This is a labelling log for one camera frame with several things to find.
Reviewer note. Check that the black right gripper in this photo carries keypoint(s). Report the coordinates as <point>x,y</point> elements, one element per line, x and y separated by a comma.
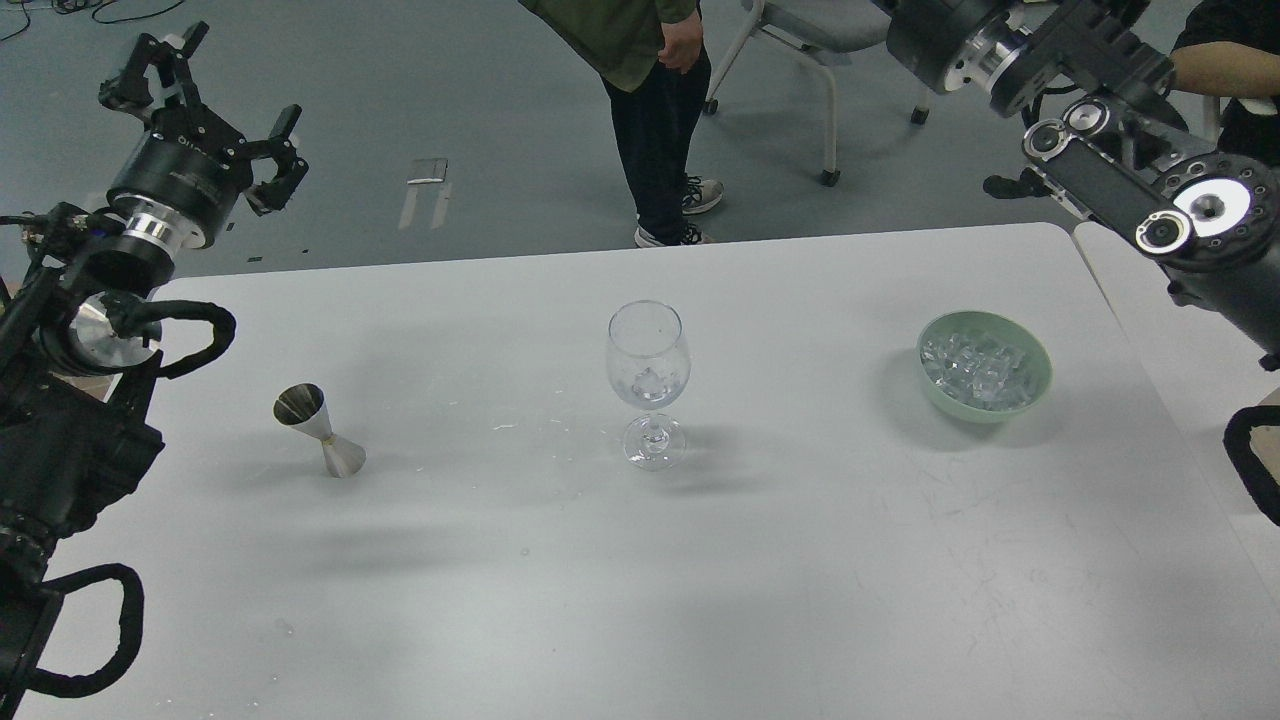
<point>949,44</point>

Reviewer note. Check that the seated person in black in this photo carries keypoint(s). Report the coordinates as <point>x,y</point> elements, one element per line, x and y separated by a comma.
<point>1230,49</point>

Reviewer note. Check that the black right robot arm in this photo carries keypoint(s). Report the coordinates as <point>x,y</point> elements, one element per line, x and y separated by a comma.
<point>1120,155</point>

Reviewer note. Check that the clear wine glass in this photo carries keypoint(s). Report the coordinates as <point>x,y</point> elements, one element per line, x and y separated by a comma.
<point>648,363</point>

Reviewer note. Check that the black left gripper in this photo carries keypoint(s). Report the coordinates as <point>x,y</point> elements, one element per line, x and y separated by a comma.
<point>155,85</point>

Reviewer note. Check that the green bowl of ice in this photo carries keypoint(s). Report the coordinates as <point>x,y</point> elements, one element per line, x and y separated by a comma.
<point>981,367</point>

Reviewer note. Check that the standing person in green jacket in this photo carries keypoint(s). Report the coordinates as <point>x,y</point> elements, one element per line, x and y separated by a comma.
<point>654,111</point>

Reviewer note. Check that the steel cocktail jigger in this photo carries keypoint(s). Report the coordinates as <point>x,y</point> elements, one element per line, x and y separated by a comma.
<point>303,408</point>

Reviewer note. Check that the grey office chair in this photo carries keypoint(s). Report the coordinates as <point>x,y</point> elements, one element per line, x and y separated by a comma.
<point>818,34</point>

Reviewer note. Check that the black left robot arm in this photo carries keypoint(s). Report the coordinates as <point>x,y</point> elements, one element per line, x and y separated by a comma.
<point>85,342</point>

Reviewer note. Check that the standing person's right hand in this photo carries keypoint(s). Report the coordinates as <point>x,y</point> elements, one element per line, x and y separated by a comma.
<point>682,43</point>

